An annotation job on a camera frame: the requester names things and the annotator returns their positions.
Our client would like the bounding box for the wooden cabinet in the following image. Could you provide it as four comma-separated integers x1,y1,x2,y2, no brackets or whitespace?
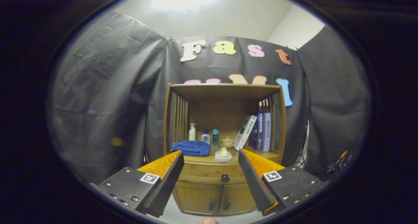
163,83,287,216

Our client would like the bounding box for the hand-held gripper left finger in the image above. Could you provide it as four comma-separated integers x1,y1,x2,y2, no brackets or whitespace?
89,150,185,218

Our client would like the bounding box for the wooden drawer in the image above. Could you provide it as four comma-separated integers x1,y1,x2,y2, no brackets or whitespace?
178,160,283,185

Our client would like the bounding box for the scrub brush with green handle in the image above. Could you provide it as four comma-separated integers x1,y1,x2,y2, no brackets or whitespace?
215,145,233,162

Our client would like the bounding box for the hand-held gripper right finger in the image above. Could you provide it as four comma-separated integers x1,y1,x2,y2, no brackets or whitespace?
238,149,324,217

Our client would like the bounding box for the light blue book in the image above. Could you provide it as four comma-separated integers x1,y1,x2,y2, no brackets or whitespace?
261,112,271,152

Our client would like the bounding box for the wooden countertop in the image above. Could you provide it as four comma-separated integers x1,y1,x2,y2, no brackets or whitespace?
181,146,284,165

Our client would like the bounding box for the black equipment with cables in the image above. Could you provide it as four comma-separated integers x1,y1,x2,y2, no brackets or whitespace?
322,151,353,182

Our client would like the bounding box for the blue folded towel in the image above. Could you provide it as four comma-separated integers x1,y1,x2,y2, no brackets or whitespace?
172,140,210,157

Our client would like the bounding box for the white book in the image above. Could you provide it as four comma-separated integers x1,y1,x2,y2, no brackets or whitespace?
233,115,258,151

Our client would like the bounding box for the wooden cabinet door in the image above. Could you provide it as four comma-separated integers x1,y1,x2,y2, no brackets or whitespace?
172,181,224,216
217,183,257,216

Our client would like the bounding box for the dark blue book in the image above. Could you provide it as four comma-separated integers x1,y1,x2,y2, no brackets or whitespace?
249,111,265,151

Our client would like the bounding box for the black light stand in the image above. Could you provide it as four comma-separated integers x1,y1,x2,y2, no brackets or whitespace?
294,120,311,169

